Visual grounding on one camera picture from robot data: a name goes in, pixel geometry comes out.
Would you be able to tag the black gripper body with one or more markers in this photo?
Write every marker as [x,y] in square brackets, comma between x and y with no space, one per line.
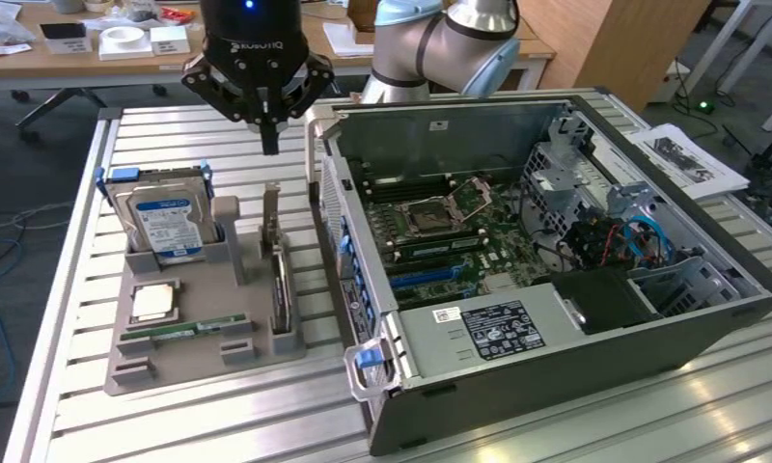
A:
[254,29]

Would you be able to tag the low profile graphics card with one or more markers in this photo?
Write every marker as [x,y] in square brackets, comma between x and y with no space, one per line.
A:
[273,212]

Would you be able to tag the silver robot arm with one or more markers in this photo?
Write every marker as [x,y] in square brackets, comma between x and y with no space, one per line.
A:
[413,43]

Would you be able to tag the white document stack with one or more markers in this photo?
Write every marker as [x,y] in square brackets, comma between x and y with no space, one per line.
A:
[347,41]

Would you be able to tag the plain white box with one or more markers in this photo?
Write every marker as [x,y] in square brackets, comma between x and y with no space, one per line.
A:
[170,41]

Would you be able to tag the red and white packet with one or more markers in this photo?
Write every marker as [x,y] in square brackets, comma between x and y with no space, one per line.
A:
[177,15]

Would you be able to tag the white square tray box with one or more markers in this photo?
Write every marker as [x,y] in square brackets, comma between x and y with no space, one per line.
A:
[126,52]

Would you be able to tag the white tape roll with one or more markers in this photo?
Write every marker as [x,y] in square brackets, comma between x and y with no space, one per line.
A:
[123,36]

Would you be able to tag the white bowl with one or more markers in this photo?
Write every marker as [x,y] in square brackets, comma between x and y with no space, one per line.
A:
[98,5]

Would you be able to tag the white box black lid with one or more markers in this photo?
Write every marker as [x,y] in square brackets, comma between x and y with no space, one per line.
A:
[64,41]

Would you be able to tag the black chair base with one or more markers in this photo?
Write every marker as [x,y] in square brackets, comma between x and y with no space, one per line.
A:
[46,108]

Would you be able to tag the grey cup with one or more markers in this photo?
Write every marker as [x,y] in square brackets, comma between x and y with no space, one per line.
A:
[67,6]

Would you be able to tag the hard disk drive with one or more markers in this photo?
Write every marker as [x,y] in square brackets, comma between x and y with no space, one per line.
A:
[167,217]

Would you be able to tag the white paper slip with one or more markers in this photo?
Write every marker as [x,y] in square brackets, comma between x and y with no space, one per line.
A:
[7,49]

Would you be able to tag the metal socket cover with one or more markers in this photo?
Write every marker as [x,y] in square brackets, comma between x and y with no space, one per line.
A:
[458,193]

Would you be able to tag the clear plastic bag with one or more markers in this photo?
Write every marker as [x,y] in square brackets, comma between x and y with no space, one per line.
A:
[0,24]

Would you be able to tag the CPU socket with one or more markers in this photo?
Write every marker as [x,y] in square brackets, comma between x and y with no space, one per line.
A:
[431,217]

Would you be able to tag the RAM stick white label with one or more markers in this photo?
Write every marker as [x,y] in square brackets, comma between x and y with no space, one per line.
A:
[445,246]

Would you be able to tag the green motherboard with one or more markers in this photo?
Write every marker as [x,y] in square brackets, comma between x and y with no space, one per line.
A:
[489,231]

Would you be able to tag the perforated metal drive cage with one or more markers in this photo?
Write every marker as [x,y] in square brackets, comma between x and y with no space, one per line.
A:
[554,193]

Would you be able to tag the blue expansion slot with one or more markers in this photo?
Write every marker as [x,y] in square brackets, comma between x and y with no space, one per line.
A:
[425,279]

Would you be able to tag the grey parts rack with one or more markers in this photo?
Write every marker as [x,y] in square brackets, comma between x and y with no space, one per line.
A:
[199,294]

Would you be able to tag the silver CPU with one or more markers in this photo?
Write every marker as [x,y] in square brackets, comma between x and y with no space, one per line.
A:
[154,301]

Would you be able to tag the wooden cabinet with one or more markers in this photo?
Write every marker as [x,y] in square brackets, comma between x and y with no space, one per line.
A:
[637,48]

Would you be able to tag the silver chipset heatsink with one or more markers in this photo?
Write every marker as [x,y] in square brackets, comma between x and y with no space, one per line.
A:
[503,283]

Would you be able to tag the green RAM stick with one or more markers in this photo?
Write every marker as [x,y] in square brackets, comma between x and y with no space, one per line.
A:
[181,330]

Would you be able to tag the white box red button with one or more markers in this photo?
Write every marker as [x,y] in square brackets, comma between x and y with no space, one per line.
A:
[673,87]

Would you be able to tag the grey power supply unit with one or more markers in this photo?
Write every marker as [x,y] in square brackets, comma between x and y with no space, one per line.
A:
[438,347]

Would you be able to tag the blue case latch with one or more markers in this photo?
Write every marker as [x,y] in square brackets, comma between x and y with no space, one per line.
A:
[367,359]

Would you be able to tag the black device green light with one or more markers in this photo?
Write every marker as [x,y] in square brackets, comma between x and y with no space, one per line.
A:
[704,105]

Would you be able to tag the printed paper stack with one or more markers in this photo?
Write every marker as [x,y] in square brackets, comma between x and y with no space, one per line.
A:
[696,164]

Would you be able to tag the metal disk bay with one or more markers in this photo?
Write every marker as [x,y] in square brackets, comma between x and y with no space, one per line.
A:
[682,284]

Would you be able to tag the open grey PC case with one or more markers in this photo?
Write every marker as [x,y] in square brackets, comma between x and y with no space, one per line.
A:
[554,400]

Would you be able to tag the white table frame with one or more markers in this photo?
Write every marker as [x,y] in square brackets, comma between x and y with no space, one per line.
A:
[716,46]

